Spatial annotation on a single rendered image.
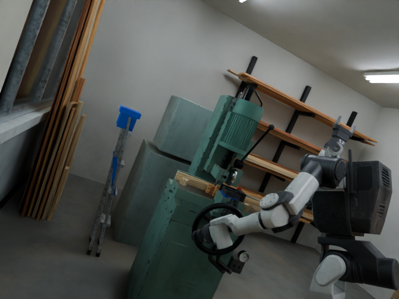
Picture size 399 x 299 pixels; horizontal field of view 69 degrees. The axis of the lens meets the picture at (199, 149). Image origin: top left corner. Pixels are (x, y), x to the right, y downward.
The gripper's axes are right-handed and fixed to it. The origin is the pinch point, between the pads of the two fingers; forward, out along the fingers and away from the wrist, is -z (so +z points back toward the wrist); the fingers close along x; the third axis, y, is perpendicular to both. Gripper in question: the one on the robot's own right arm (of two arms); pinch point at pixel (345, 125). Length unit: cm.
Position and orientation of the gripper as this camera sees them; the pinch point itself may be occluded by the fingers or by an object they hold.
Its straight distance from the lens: 194.3
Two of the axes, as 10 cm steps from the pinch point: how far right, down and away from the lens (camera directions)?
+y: -2.3, 0.8, 9.7
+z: -4.8, 8.6, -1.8
